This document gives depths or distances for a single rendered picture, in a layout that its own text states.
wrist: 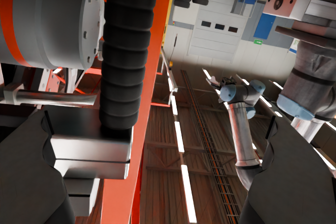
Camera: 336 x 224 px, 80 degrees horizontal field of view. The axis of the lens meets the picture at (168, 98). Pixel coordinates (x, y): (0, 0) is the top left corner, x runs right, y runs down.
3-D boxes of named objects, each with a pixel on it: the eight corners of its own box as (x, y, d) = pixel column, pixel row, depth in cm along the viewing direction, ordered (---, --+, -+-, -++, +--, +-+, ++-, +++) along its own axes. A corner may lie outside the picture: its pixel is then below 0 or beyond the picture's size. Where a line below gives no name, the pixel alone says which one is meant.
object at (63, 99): (0, 88, 35) (10, 136, 39) (115, 101, 38) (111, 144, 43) (43, 57, 50) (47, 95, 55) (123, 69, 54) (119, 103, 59)
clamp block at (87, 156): (16, 133, 16) (24, 180, 18) (133, 142, 18) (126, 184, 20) (43, 101, 20) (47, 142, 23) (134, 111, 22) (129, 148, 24)
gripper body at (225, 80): (231, 76, 118) (243, 88, 109) (227, 87, 123) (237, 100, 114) (220, 76, 116) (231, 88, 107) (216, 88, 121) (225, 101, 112)
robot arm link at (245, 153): (233, 198, 87) (214, 88, 96) (251, 192, 91) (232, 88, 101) (255, 204, 76) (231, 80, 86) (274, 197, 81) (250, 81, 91)
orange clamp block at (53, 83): (12, 89, 51) (27, 99, 59) (46, 93, 52) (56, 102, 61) (20, 64, 53) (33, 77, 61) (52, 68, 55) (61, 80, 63)
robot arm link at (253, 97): (253, 88, 89) (241, 106, 95) (270, 87, 94) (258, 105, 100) (242, 77, 95) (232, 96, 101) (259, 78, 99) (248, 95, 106)
